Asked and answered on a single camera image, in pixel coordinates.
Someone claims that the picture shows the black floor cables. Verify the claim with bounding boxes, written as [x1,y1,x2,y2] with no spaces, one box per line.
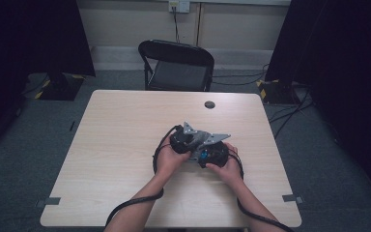
[212,62,271,87]
[268,86,316,140]

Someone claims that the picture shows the black stand base yellow stripes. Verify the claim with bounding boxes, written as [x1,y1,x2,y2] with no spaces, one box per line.
[255,78,301,105]
[33,72,86,102]

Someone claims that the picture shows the person's right hand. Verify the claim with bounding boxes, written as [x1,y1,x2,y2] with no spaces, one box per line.
[206,142,244,187]

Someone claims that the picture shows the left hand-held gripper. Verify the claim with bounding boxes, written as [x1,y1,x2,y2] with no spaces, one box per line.
[169,121,198,155]

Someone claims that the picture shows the person's left hand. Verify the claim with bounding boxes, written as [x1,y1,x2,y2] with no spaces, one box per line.
[155,134,192,178]

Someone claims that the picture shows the hand-held gripper black cable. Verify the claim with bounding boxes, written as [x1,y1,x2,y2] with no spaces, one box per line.
[104,125,182,228]
[226,144,296,232]

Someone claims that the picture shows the grey cloth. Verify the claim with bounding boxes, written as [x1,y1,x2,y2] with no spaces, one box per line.
[188,130,214,162]

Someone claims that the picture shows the black curtain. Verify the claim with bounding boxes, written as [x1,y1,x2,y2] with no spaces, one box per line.
[265,0,371,207]
[0,0,97,162]

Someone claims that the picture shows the black socket cable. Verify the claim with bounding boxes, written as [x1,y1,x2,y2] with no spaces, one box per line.
[172,6,182,44]

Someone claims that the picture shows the black folding chair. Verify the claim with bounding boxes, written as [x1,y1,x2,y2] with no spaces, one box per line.
[137,39,215,93]

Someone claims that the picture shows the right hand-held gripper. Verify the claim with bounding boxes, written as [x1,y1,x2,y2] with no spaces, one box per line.
[198,132,232,169]

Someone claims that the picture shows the left hand-held gripper black cable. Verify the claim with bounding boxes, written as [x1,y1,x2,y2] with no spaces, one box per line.
[104,125,182,228]

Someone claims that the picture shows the white wall socket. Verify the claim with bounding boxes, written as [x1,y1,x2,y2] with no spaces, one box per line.
[168,0,191,14]

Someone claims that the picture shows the right hand-held gripper black cable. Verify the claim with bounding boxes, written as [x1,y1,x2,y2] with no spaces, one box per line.
[226,144,296,232]

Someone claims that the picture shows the grey tape strip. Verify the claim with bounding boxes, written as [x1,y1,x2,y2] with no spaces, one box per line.
[35,196,62,209]
[282,193,304,205]

